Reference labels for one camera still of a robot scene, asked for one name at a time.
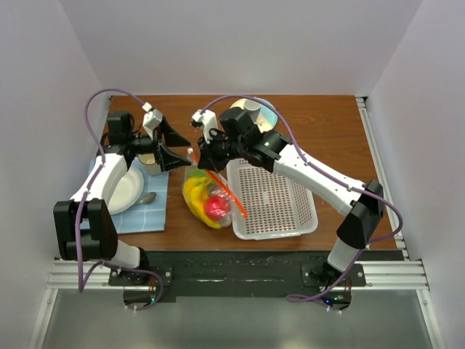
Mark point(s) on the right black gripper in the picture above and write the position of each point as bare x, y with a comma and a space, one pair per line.
208, 159

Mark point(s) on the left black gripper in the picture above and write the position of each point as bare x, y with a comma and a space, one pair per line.
166, 160

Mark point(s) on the yellow fake banana bunch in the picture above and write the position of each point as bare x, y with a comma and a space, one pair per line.
195, 194

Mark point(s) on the clear orange zip bag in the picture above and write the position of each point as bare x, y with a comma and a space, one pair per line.
219, 186

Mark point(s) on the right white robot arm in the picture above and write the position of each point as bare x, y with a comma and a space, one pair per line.
234, 135

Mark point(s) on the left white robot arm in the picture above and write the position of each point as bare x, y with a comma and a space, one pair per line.
84, 228

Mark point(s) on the green fake starfruit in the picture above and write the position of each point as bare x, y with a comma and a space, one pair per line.
196, 172

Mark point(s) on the red fake apple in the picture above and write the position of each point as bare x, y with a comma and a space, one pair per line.
216, 208

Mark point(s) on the cream enamel mug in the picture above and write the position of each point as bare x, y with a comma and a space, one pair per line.
150, 164

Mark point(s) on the metal spoon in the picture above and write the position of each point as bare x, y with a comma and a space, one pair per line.
147, 199

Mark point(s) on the white bowl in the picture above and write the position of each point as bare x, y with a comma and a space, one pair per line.
127, 191

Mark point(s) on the grey ceramic cup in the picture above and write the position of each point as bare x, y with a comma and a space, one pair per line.
252, 107

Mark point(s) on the pastel ceramic plate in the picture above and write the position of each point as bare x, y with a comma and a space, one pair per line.
266, 120

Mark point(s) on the white plastic basket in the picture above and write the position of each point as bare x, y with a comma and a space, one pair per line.
277, 207

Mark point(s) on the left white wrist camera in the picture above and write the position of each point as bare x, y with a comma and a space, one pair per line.
152, 119

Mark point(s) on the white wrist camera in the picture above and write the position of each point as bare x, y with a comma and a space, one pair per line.
205, 120
152, 119

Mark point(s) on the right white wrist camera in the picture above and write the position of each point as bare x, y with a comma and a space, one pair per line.
205, 120

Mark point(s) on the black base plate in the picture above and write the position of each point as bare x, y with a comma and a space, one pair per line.
275, 274

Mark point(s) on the aluminium frame rail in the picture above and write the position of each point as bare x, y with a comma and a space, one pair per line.
378, 275

